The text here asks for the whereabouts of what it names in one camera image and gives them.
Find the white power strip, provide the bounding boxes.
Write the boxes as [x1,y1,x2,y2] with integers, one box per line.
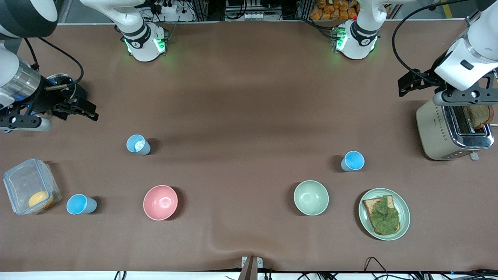
[150,0,195,22]

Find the brown toast slice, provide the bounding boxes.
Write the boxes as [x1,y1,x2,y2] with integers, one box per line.
[466,104,494,130]

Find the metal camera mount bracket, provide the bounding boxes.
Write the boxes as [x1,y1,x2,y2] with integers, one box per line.
[238,256,263,280]

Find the green lettuce leaf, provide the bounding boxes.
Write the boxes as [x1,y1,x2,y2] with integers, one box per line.
[369,196,400,235]

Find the pink bowl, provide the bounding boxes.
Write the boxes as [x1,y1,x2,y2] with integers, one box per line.
[143,185,179,221]

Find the brown table cloth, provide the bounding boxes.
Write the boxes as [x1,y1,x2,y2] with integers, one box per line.
[0,19,498,273]

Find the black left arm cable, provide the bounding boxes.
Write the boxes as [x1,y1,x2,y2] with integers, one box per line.
[391,0,483,86]

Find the clear plastic food container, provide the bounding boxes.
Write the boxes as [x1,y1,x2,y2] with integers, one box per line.
[3,158,62,215]

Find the blue plastic cup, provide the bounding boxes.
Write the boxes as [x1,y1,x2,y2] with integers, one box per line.
[66,194,97,215]
[341,151,365,172]

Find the brown bread slice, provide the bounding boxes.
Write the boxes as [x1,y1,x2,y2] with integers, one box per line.
[363,195,401,236]

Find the bag of orange buns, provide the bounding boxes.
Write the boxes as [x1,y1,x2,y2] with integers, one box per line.
[310,0,360,21]

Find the black round pot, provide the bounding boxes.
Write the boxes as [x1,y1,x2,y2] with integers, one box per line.
[46,73,88,113]

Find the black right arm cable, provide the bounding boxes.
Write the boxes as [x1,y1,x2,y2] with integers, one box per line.
[23,37,85,92]

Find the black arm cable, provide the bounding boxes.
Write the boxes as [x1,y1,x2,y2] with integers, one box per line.
[391,0,483,86]
[23,37,85,92]

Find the pale green plate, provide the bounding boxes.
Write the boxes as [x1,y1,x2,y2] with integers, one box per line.
[358,188,410,241]

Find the orange round food piece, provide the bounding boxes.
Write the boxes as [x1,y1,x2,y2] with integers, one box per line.
[28,191,54,208]

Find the blue cup with white wad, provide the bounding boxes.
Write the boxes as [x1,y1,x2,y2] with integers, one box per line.
[126,134,151,156]

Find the pale green bowl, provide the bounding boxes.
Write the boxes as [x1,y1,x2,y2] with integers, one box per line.
[293,180,330,216]

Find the beige metal toaster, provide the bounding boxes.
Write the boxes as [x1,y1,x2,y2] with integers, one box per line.
[416,99,495,162]

